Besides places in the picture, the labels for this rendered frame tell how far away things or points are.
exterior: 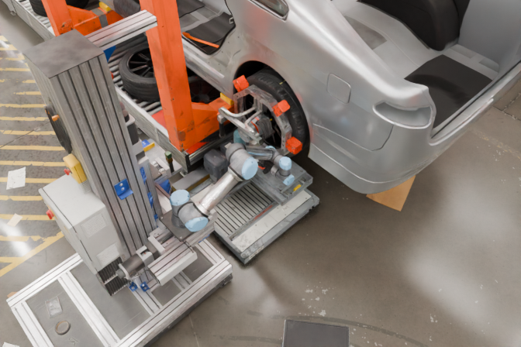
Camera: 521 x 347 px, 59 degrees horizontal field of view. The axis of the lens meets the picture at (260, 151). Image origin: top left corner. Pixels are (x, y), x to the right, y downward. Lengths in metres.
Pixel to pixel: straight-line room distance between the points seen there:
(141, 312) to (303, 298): 1.13
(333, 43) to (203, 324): 2.06
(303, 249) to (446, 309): 1.09
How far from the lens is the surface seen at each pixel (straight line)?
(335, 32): 2.67
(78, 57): 2.08
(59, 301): 3.53
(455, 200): 4.26
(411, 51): 4.04
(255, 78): 3.26
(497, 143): 4.90
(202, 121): 3.63
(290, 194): 3.78
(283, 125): 3.11
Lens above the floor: 3.17
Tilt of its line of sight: 47 degrees down
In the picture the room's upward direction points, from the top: straight up
